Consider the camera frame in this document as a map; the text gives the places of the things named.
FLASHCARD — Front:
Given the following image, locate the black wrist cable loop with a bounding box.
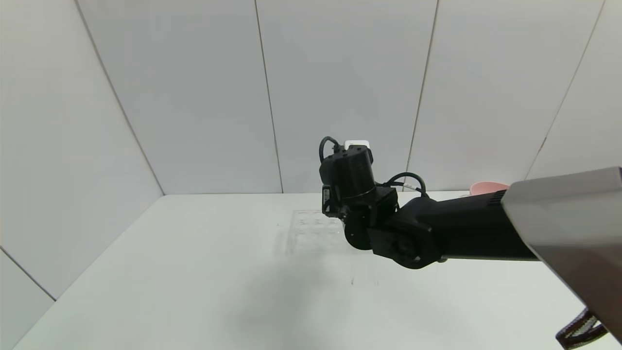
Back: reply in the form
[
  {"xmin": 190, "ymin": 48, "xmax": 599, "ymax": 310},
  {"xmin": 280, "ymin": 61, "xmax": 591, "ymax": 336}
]
[{"xmin": 383, "ymin": 172, "xmax": 429, "ymax": 198}]

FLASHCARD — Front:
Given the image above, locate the braided black arm cable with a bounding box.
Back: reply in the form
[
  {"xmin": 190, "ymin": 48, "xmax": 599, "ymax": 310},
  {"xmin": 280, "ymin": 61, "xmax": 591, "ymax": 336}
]
[{"xmin": 555, "ymin": 308, "xmax": 609, "ymax": 350}]

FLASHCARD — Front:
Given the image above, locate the black camera cable loop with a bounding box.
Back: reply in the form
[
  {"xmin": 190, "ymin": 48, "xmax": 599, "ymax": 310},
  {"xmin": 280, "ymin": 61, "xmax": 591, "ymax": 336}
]
[{"xmin": 318, "ymin": 137, "xmax": 342, "ymax": 164}]

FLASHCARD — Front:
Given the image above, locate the pink plastic bowl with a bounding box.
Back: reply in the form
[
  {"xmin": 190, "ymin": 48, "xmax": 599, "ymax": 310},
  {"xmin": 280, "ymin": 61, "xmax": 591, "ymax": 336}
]
[{"xmin": 469, "ymin": 182, "xmax": 511, "ymax": 196}]

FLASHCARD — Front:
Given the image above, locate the clear plastic test tube rack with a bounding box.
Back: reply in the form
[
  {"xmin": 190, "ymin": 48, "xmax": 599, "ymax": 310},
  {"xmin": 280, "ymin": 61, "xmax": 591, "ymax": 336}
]
[{"xmin": 287, "ymin": 209, "xmax": 348, "ymax": 256}]

